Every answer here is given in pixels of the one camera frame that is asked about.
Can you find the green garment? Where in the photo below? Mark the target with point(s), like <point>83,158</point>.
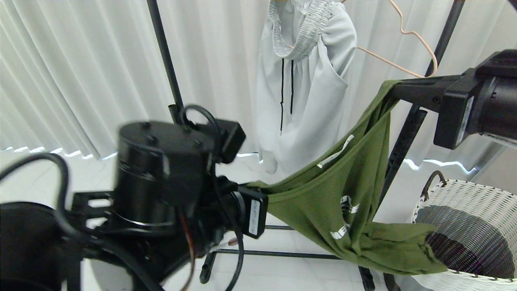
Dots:
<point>323,202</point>

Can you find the white curtain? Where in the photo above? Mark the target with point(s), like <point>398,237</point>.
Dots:
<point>80,60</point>

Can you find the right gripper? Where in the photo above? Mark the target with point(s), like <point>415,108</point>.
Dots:
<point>484,105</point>

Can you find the pink clothes hanger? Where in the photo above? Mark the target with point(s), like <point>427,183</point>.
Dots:
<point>436,64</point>

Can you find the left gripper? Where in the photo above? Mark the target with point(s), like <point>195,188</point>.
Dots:
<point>252,214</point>

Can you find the white laundry basket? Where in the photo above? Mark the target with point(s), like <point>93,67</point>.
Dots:
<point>476,194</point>

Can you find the black clothes rack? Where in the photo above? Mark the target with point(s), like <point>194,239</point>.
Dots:
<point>165,52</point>

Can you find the pale grey trousers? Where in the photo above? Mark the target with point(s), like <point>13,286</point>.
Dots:
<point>307,121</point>

